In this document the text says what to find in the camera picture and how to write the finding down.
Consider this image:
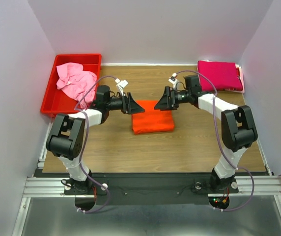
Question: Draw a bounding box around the folded light pink shirt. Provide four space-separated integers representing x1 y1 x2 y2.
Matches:
236 64 245 93

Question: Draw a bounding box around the purple cable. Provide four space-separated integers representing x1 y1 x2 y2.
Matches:
172 70 255 212
75 75 121 214

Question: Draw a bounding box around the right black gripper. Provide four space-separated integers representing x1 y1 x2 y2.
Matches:
154 86 191 111

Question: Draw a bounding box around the folded magenta t shirt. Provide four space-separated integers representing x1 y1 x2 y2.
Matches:
197 60 244 92

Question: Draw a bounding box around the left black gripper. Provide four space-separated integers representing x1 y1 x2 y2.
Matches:
106 92 145 115

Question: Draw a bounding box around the red plastic bin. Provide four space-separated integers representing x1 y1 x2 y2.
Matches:
40 54 102 118

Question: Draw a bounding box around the aluminium rail frame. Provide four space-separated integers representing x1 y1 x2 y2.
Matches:
13 115 281 236

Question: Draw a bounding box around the pink t shirt in bin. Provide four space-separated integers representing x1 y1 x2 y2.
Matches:
56 62 97 109

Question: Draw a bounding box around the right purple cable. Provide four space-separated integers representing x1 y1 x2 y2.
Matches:
172 70 255 212

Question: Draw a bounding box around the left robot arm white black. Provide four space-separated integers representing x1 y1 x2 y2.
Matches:
46 85 145 195

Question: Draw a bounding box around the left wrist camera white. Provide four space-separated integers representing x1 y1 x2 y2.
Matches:
115 78 128 96

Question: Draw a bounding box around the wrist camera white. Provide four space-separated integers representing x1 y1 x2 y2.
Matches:
115 78 128 96
169 73 180 90

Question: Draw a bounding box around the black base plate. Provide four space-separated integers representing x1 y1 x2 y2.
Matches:
61 173 239 210

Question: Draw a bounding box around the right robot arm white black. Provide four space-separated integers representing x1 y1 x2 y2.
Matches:
154 73 258 192

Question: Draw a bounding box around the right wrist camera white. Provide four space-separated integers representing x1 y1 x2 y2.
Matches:
169 73 180 90

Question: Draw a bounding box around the orange t shirt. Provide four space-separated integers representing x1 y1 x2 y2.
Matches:
131 100 175 135

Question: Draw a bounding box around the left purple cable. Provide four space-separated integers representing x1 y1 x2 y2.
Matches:
75 75 121 214

